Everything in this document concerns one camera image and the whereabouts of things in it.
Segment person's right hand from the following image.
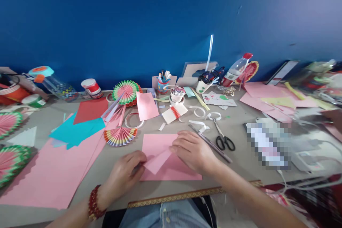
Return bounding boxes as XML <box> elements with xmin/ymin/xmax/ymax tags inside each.
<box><xmin>169</xmin><ymin>130</ymin><xmax>224</xmax><ymax>177</ymax></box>

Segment person's left hand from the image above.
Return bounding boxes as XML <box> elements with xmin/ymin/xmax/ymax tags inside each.
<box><xmin>99</xmin><ymin>150</ymin><xmax>147</xmax><ymax>201</ymax></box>

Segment person's left thumb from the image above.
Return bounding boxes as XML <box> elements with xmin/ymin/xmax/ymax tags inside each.
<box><xmin>132</xmin><ymin>162</ymin><xmax>146</xmax><ymax>177</ymax></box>

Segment person's right fingers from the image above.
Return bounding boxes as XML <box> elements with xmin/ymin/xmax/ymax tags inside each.
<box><xmin>177</xmin><ymin>130</ymin><xmax>204</xmax><ymax>146</ymax></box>

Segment person's left fingers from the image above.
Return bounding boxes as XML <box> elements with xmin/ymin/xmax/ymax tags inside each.
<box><xmin>125</xmin><ymin>151</ymin><xmax>147</xmax><ymax>164</ymax></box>

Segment person's right thumb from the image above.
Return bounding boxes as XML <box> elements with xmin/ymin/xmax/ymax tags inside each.
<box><xmin>169</xmin><ymin>144</ymin><xmax>188</xmax><ymax>160</ymax></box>

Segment pink paper sheet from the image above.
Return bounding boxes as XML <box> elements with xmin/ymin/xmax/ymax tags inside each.
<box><xmin>139</xmin><ymin>134</ymin><xmax>203</xmax><ymax>181</ymax></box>

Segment grey craft knife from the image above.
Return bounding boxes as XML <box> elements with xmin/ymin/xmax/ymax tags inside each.
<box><xmin>188</xmin><ymin>124</ymin><xmax>233</xmax><ymax>164</ymax></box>

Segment half-open rainbow paper fan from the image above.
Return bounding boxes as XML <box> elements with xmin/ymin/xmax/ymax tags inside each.
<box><xmin>103</xmin><ymin>127</ymin><xmax>138</xmax><ymax>148</ymax></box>

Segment white pleated paper red thread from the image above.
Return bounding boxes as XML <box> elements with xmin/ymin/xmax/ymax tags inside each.
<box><xmin>162</xmin><ymin>102</ymin><xmax>188</xmax><ymax>125</ymax></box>

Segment clear tape roll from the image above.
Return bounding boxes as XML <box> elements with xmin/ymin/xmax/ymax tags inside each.
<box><xmin>125</xmin><ymin>112</ymin><xmax>145</xmax><ymax>130</ymax></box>

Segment green paper strip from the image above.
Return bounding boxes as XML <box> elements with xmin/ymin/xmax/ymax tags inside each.
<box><xmin>191</xmin><ymin>87</ymin><xmax>211</xmax><ymax>111</ymax></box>

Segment paper cup with scraps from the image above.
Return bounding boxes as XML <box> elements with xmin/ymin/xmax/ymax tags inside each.
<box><xmin>169</xmin><ymin>86</ymin><xmax>186</xmax><ymax>106</ymax></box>

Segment light cyan paper piece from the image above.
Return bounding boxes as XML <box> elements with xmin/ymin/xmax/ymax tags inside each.
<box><xmin>183</xmin><ymin>86</ymin><xmax>196</xmax><ymax>98</ymax></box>

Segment white card with drawings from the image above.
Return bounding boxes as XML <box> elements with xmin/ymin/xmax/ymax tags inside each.
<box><xmin>202</xmin><ymin>93</ymin><xmax>238</xmax><ymax>108</ymax></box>

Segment bundle of pastel paper strips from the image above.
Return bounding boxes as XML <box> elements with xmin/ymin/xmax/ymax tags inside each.
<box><xmin>100</xmin><ymin>99</ymin><xmax>126</xmax><ymax>128</ymax></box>

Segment small curved pink paper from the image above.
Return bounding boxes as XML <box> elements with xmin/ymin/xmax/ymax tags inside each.
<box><xmin>136</xmin><ymin>91</ymin><xmax>160</xmax><ymax>121</ymax></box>

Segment person's body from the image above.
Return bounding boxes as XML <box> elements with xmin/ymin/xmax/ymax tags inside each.
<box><xmin>102</xmin><ymin>195</ymin><xmax>217</xmax><ymax>228</ymax></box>

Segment white cup green dots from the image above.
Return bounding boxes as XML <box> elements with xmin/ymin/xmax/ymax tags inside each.
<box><xmin>195</xmin><ymin>78</ymin><xmax>214</xmax><ymax>94</ymax></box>

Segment dark-edged phone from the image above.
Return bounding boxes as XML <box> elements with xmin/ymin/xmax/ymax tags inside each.
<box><xmin>243</xmin><ymin>118</ymin><xmax>292</xmax><ymax>171</ymax></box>

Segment blue pen holder with pens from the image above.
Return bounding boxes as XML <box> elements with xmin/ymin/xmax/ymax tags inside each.
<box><xmin>157</xmin><ymin>70</ymin><xmax>172</xmax><ymax>95</ymax></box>

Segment cyan paper sheet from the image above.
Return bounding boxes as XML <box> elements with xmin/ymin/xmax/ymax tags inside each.
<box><xmin>49</xmin><ymin>111</ymin><xmax>106</xmax><ymax>150</ymax></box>

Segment red paper sheet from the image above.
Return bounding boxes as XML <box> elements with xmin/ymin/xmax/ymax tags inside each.
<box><xmin>73</xmin><ymin>97</ymin><xmax>109</xmax><ymax>125</ymax></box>

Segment round rainbow paper fan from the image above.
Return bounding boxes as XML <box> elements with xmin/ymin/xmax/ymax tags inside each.
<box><xmin>111</xmin><ymin>79</ymin><xmax>143</xmax><ymax>108</ymax></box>

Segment card with blue cloud picture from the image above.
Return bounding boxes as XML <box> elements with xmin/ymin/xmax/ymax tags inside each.
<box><xmin>182</xmin><ymin>61</ymin><xmax>218</xmax><ymax>79</ymax></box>

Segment clear bottle red cap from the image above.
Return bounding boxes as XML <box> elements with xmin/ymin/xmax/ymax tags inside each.
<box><xmin>222</xmin><ymin>52</ymin><xmax>254</xmax><ymax>88</ymax></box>

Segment white glue jar red label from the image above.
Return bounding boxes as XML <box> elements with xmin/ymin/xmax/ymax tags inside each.
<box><xmin>81</xmin><ymin>78</ymin><xmax>104</xmax><ymax>99</ymax></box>

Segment large pink paper sheets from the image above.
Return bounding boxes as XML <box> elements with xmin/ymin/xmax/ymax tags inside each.
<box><xmin>0</xmin><ymin>120</ymin><xmax>118</xmax><ymax>210</ymax></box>

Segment pile of pink papers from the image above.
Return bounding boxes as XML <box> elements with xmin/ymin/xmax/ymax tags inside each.
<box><xmin>239</xmin><ymin>81</ymin><xmax>321</xmax><ymax>124</ymax></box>

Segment white plastic stick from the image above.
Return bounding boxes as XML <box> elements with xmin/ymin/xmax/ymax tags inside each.
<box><xmin>205</xmin><ymin>34</ymin><xmax>214</xmax><ymax>72</ymax></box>

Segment red and yellow paper fan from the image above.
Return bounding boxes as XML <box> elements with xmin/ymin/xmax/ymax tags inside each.
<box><xmin>235</xmin><ymin>61</ymin><xmax>260</xmax><ymax>84</ymax></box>

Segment yellow paper triangle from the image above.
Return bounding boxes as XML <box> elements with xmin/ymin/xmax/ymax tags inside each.
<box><xmin>260</xmin><ymin>96</ymin><xmax>296</xmax><ymax>110</ymax></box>

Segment clear water bottle cyan lid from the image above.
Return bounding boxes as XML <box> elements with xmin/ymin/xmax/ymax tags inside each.
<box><xmin>28</xmin><ymin>65</ymin><xmax>79</xmax><ymax>103</ymax></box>

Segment white paper triangle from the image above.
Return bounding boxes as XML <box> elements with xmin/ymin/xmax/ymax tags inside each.
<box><xmin>6</xmin><ymin>126</ymin><xmax>38</xmax><ymax>147</ymax></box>

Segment yellow paper strip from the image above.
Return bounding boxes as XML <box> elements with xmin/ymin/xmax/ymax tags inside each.
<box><xmin>284</xmin><ymin>81</ymin><xmax>305</xmax><ymax>100</ymax></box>

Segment black tablet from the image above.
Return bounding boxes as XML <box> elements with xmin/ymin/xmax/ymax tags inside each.
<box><xmin>264</xmin><ymin>60</ymin><xmax>301</xmax><ymax>86</ymax></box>

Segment white charger box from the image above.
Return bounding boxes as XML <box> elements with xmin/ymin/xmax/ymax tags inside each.
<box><xmin>290</xmin><ymin>150</ymin><xmax>328</xmax><ymax>173</ymax></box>

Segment large watermelon paper fan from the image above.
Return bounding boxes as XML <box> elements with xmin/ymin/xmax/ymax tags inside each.
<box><xmin>0</xmin><ymin>145</ymin><xmax>32</xmax><ymax>189</ymax></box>

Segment small watermelon paper fan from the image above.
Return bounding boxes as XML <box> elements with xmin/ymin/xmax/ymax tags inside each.
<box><xmin>0</xmin><ymin>111</ymin><xmax>24</xmax><ymax>140</ymax></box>

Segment orange container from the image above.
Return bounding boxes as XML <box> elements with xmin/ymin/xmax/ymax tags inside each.
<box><xmin>0</xmin><ymin>74</ymin><xmax>30</xmax><ymax>106</ymax></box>

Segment red patterned cloth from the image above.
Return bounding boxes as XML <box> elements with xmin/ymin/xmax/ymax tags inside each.
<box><xmin>263</xmin><ymin>174</ymin><xmax>342</xmax><ymax>228</ymax></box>

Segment black-handled scissors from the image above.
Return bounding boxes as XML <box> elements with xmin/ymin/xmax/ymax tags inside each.
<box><xmin>211</xmin><ymin>113</ymin><xmax>236</xmax><ymax>151</ymax></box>

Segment white earphone cable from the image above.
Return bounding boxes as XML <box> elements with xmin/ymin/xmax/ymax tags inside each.
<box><xmin>199</xmin><ymin>196</ymin><xmax>217</xmax><ymax>228</ymax></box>

